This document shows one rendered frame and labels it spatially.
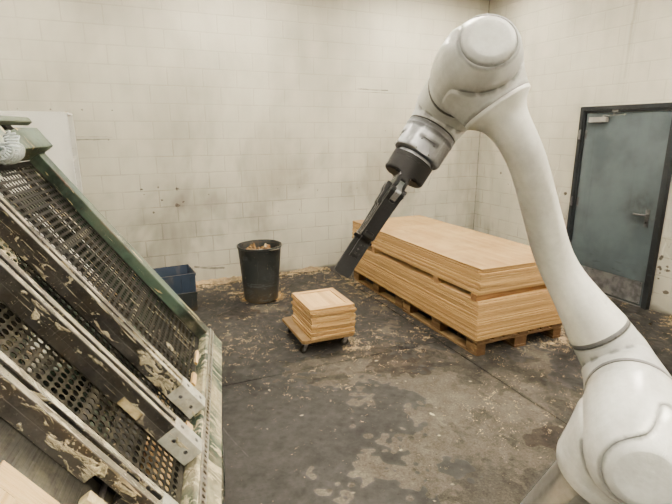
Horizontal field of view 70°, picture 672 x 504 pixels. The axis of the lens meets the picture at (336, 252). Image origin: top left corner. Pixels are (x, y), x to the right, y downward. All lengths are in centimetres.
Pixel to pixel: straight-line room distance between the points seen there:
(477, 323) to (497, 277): 42
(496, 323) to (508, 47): 384
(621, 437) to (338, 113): 620
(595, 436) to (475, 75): 50
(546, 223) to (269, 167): 570
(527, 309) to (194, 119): 424
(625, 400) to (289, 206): 595
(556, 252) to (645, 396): 24
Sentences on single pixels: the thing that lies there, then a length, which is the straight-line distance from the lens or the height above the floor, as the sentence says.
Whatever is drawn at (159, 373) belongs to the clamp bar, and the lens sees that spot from 183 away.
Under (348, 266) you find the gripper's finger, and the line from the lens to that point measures 83.
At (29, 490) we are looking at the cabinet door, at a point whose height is 123.
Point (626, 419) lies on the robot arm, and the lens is 75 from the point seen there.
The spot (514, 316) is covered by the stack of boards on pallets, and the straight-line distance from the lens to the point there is 454.
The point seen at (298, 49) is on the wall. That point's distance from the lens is 656.
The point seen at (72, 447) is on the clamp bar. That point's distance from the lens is 128.
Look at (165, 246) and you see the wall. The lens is 628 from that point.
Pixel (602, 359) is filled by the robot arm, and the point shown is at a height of 154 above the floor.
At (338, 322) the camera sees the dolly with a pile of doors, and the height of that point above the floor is 25.
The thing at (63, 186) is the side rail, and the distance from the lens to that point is 245.
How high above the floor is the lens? 190
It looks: 14 degrees down
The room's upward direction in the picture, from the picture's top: straight up
